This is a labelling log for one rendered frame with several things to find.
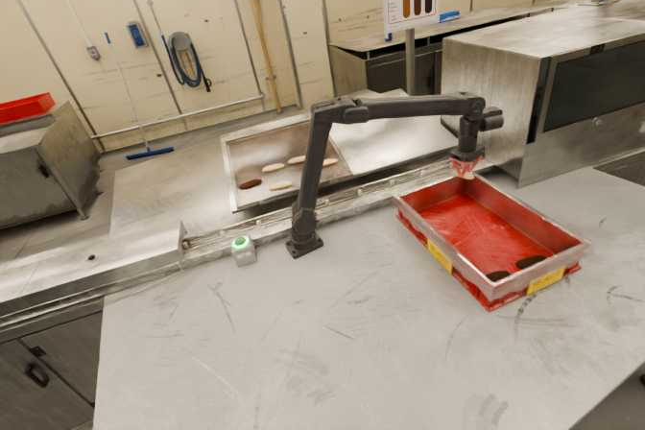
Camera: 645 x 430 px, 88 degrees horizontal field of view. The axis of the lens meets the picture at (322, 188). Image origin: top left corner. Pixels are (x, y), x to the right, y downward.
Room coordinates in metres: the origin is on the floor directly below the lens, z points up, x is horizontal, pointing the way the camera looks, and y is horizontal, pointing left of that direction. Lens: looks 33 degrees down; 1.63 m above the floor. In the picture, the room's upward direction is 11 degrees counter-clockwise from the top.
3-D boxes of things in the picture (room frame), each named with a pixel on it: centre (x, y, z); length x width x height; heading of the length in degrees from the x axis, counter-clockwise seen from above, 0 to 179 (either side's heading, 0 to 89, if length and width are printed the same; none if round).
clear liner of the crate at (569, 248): (0.78, -0.46, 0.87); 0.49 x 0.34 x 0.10; 14
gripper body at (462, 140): (0.94, -0.49, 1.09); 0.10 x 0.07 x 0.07; 116
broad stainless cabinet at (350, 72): (3.52, -1.39, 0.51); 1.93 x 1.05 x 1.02; 100
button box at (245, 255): (0.90, 0.31, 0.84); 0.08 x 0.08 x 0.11; 10
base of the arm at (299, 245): (0.91, 0.10, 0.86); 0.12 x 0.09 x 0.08; 111
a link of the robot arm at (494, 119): (0.95, -0.53, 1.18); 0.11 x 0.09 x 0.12; 93
